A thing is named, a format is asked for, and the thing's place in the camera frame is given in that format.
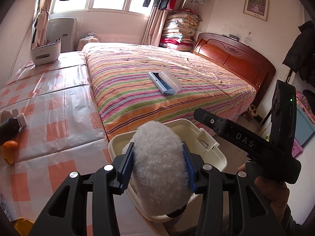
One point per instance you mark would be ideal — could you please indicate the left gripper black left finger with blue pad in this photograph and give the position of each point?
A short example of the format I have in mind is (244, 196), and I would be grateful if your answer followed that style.
(65, 212)

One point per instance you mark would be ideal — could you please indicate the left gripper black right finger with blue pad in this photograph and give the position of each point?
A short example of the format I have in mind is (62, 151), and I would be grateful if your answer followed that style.
(250, 213)

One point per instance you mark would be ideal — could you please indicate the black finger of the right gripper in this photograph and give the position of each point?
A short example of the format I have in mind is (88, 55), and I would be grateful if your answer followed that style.
(210, 120)

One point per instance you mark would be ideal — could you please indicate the white fluffy plush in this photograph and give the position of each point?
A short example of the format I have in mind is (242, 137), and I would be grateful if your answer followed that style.
(159, 174)

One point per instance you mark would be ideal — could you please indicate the yellow green plastic bag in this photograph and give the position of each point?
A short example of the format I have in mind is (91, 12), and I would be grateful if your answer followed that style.
(23, 226)

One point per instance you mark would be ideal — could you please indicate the person's right hand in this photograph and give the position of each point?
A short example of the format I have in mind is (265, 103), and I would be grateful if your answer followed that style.
(278, 195)

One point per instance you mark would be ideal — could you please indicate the blue white lint roller case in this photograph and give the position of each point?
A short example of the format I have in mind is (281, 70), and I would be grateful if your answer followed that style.
(166, 82)

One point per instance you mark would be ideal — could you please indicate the wooden bed headboard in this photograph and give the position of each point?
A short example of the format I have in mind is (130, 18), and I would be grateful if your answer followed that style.
(239, 59)

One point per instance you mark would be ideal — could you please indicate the striped colourful bedspread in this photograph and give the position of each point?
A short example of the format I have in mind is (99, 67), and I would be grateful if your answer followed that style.
(134, 84)

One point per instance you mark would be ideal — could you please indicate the stack of folded quilts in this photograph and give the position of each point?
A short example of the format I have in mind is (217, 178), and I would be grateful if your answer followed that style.
(179, 30)

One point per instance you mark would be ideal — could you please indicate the dark brown medicine bottle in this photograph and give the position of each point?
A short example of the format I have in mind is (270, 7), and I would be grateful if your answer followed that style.
(11, 127)

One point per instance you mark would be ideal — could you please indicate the dark jacket on stand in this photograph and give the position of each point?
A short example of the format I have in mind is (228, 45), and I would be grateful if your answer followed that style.
(300, 57)

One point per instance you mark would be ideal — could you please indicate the beige right curtain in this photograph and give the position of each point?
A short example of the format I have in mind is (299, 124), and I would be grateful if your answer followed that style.
(154, 27)

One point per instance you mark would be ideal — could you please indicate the beige curtain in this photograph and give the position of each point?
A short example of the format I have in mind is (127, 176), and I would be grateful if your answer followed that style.
(154, 27)
(41, 23)

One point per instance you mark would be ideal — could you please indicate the patterned tube white cap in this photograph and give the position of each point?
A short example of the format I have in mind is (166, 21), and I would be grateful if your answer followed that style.
(4, 114)

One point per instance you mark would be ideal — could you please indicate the white desk organizer box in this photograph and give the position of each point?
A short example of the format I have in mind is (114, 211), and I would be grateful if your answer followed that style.
(46, 54)

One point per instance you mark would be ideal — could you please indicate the white floor air conditioner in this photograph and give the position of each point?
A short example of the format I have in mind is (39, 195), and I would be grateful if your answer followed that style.
(63, 29)

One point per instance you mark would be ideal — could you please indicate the beige left curtain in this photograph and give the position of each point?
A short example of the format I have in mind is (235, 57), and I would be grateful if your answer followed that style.
(41, 23)

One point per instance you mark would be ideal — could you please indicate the framed wall picture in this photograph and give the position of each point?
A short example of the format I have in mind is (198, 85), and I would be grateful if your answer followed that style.
(257, 8)

